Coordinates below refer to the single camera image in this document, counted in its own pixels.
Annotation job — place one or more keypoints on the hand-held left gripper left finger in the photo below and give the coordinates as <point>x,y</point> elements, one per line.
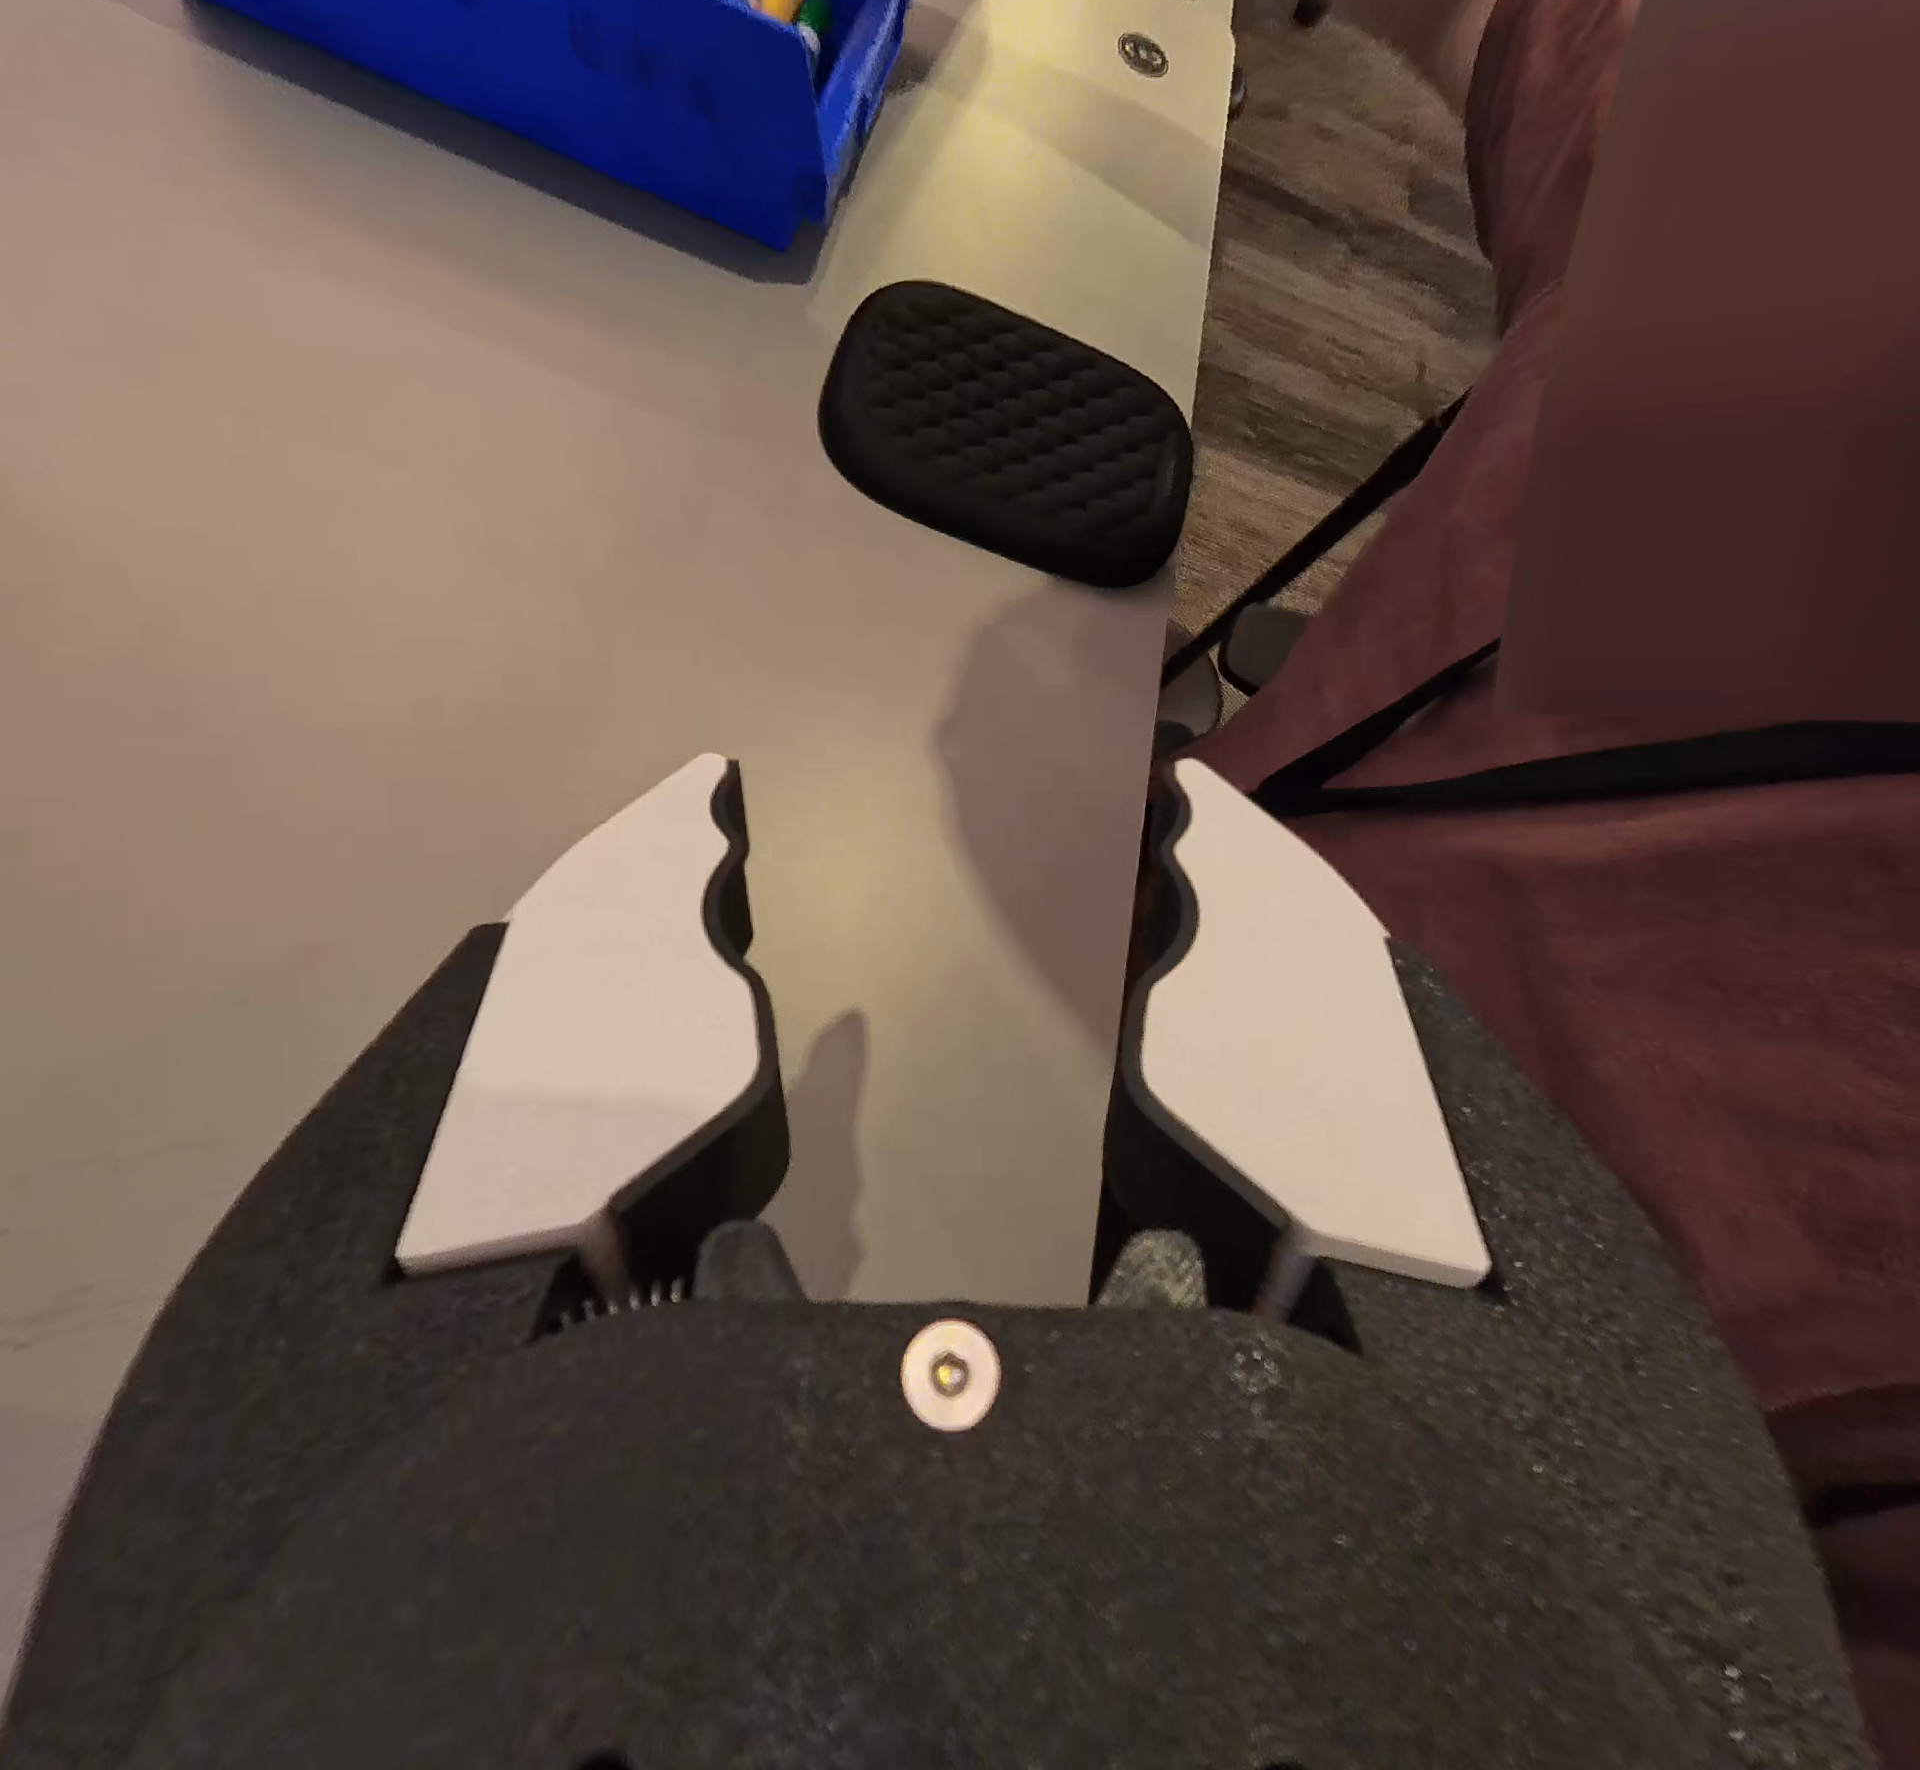
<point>600,1051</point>

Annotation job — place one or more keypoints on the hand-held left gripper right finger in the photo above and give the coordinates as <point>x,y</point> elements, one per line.
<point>1291,1051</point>

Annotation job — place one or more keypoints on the blue plastic bin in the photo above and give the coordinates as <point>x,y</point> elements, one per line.
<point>451,45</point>

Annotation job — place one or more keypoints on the round desk grommet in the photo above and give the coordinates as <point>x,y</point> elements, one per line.
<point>1142,56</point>

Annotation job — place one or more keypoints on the black chair base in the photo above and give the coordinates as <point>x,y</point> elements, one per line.
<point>1261,638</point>

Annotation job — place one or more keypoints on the black textured wrist pad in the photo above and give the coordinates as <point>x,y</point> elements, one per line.
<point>1005,435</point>

